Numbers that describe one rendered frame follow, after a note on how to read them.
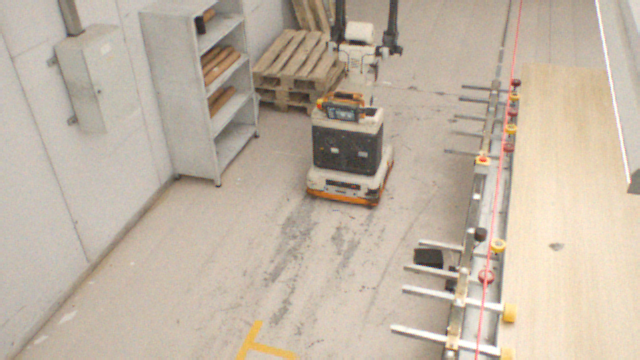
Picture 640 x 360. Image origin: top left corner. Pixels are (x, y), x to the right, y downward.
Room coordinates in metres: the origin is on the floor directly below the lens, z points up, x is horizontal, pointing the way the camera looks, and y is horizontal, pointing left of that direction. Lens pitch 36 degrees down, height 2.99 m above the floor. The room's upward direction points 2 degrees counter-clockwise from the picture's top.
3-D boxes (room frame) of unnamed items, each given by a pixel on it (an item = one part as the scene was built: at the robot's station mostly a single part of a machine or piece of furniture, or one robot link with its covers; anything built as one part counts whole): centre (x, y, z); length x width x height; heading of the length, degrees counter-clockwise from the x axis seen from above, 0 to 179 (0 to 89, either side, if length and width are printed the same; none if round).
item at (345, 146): (3.94, -0.23, 0.59); 0.55 x 0.34 x 0.83; 71
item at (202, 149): (4.53, 0.97, 0.78); 0.90 x 0.45 x 1.55; 161
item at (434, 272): (2.07, -0.62, 0.84); 0.43 x 0.03 x 0.04; 71
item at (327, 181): (3.71, -0.17, 0.23); 0.41 x 0.02 x 0.08; 71
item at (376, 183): (4.03, -0.26, 0.16); 0.67 x 0.64 x 0.25; 161
